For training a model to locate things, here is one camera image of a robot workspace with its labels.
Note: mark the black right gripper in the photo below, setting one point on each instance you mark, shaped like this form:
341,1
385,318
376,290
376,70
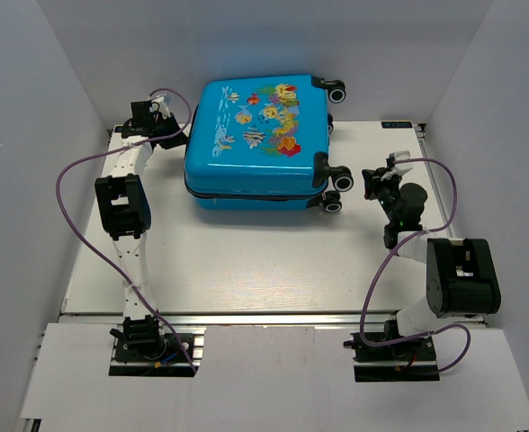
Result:
373,181

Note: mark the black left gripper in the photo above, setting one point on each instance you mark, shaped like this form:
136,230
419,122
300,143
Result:
170,121

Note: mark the blue hard-shell suitcase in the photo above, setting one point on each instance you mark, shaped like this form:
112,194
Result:
262,143

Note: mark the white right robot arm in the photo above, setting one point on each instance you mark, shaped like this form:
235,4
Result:
461,280

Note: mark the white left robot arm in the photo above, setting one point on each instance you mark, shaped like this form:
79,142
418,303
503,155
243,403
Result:
126,217

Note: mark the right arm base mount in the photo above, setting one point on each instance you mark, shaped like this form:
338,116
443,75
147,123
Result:
413,361

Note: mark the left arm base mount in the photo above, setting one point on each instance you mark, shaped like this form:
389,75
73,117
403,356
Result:
168,362

